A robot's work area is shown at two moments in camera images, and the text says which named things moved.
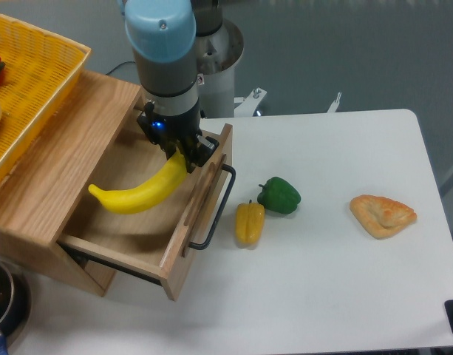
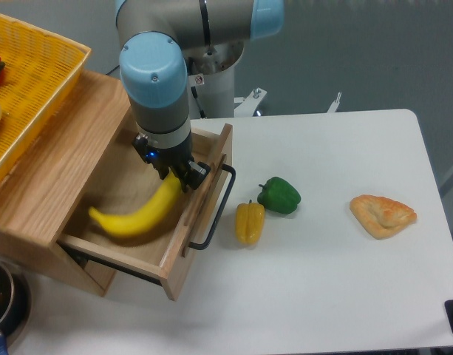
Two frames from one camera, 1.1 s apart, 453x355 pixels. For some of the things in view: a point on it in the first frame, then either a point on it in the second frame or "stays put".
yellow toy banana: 125,201 → 144,220
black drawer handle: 221,210 stays put
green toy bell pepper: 279,196 stays put
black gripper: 171,133 → 163,159
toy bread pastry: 380,217 stays put
